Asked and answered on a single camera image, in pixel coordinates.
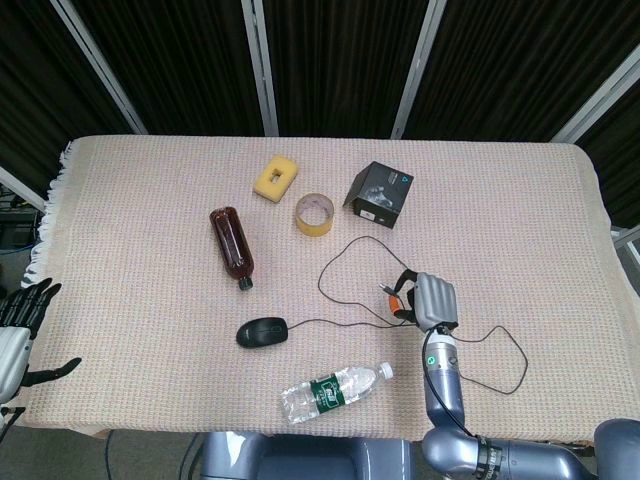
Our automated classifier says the black pleated curtain panel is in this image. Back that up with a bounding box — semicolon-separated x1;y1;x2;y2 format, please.
69;0;267;136
262;0;431;139
0;0;137;199
403;0;640;141

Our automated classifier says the beige woven tablecloth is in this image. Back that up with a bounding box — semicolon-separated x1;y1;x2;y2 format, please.
27;134;614;444

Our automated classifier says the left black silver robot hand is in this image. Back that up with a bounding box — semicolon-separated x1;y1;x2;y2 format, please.
0;278;84;404

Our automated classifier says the yellow tape roll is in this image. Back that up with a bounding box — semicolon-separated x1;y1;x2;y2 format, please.
294;192;337;237

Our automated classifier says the black computer mouse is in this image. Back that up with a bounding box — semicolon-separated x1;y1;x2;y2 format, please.
235;316;290;349

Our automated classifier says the aluminium frame post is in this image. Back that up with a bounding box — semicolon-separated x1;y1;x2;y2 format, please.
389;0;448;140
240;0;280;137
551;47;640;146
49;0;149;136
0;164;49;214

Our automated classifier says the brown liquid plastic bottle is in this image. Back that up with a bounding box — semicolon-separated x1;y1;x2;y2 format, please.
208;205;255;292

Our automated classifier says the yellow sponge with hole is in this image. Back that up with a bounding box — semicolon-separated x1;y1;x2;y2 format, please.
253;155;300;203

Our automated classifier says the blue-grey robot torso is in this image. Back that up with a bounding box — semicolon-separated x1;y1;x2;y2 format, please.
198;431;416;480

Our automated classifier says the black mouse cable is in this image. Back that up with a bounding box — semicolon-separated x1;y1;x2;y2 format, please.
286;235;530;396

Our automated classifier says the black cardboard box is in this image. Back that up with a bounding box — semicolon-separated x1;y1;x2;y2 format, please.
342;160;416;230

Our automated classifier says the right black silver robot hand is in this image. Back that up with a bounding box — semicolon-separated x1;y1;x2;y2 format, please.
387;268;460;334

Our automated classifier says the clear water bottle green label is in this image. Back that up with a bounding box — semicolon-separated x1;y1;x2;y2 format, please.
279;361;395;426

